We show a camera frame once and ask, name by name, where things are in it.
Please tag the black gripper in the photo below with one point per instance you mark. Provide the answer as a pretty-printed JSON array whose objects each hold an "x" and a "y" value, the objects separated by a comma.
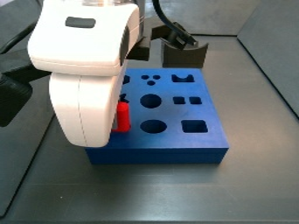
[{"x": 141, "y": 50}]

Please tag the red square-circle peg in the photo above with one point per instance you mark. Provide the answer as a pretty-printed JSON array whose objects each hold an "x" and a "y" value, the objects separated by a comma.
[{"x": 122, "y": 124}]

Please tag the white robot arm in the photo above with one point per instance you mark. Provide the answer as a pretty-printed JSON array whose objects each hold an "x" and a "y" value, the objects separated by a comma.
[{"x": 81, "y": 42}]

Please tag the dark grey curved holder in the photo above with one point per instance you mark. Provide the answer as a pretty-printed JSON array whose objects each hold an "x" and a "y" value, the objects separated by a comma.
[{"x": 189, "y": 58}]

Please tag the blue foam shape-sorting block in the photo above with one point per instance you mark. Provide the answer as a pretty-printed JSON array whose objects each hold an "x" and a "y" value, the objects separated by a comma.
[{"x": 176, "y": 124}]

